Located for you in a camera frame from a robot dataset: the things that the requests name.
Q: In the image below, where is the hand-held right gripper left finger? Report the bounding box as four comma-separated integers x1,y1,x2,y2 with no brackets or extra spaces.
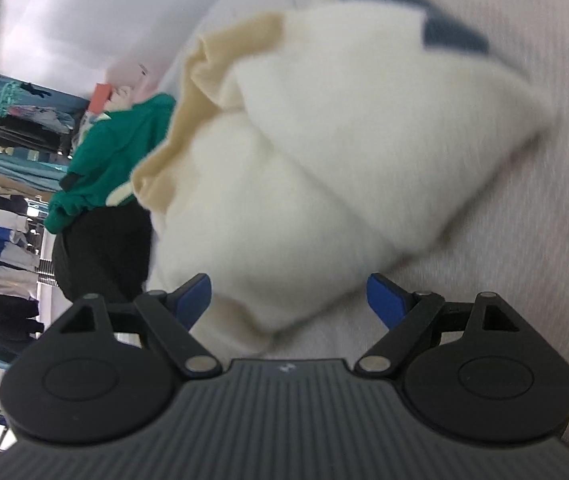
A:
58,273,223,379

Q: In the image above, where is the striped grey garment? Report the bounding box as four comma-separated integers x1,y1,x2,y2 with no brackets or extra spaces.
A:
38,257,58,286

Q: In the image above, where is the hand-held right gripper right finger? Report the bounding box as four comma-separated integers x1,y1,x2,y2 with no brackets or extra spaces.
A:
354,273,521,379

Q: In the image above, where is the green garment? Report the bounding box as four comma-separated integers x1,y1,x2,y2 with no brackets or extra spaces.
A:
46,93,178,234

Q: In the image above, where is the cream plush toy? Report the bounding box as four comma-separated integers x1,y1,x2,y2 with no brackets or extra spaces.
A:
109,85,138,111

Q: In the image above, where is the coral box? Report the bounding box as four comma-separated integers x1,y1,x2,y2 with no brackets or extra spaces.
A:
88,83,114,114

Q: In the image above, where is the cream striped sweater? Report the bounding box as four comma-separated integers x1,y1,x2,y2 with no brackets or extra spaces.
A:
131,0,561,358

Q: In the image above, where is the pale pink cloth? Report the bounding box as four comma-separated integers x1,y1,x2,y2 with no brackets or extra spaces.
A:
107,57,150,91

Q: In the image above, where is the black hanging garment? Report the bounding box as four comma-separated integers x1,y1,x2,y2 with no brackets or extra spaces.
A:
0,110,68,153

